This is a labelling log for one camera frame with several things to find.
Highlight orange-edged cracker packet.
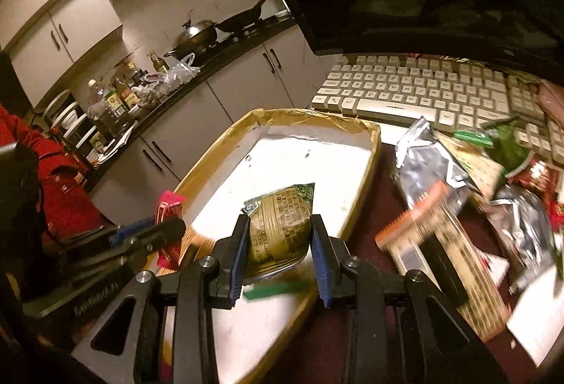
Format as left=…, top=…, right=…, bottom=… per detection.
left=374, top=180, right=512, bottom=343

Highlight steel wok with lid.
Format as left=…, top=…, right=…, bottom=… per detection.
left=164, top=11, right=220, bottom=61

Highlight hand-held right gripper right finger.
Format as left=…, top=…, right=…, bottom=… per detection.
left=309, top=214, right=512, bottom=384

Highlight kitchen cabinets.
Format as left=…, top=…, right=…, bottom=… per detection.
left=0, top=0, right=239, bottom=103
left=90, top=25, right=336, bottom=213

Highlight large cooking oil bottle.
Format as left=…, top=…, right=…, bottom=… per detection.
left=99, top=89, right=135, bottom=138

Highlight clear plastic bag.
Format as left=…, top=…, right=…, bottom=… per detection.
left=145, top=53, right=201, bottom=89

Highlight red garment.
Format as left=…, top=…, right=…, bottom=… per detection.
left=0, top=102, right=111, bottom=244

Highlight dark red snack packet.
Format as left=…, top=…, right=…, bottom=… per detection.
left=507, top=157, right=564, bottom=230

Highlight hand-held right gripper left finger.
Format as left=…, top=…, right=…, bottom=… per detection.
left=70, top=214, right=252, bottom=384

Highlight green label sauce bottle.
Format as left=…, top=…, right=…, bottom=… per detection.
left=112, top=75, right=139, bottom=111

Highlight clear plastic bottle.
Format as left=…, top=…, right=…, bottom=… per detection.
left=86, top=79, right=111, bottom=120

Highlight small oil bottle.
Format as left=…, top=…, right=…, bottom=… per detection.
left=147, top=51, right=170, bottom=74

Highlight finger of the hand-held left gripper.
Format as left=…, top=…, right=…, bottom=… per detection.
left=62, top=217, right=188, bottom=279
left=108, top=217, right=155, bottom=246

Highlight dish rack with plates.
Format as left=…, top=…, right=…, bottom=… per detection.
left=44, top=89, right=100, bottom=160

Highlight white paper sheet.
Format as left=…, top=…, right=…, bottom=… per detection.
left=506, top=265, right=564, bottom=367

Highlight gold-rimmed cardboard box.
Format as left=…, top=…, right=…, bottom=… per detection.
left=159, top=108, right=382, bottom=384

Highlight lower kitchen cabinets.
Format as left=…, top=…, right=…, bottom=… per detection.
left=90, top=25, right=336, bottom=213

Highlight dark green snack packet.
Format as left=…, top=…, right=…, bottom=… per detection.
left=454, top=116, right=532, bottom=177

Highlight silver foil snack packet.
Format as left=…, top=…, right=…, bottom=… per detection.
left=393, top=116, right=470, bottom=211

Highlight black frying pan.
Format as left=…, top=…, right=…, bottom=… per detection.
left=214, top=0, right=275, bottom=34

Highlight black kitchen countertop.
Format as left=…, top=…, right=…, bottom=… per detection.
left=84, top=14, right=296, bottom=191

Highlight pink snack packet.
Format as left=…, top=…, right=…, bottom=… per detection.
left=156, top=190, right=188, bottom=270

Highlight beige printed snack packet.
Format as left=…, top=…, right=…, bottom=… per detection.
left=436, top=133, right=505, bottom=202

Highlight white keyboard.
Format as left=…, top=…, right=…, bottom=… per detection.
left=311, top=53, right=564, bottom=169

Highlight olive green snack packet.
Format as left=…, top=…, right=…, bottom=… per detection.
left=242, top=182, right=315, bottom=279

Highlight upper kitchen cabinets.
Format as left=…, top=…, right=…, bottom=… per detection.
left=0, top=0, right=239, bottom=103

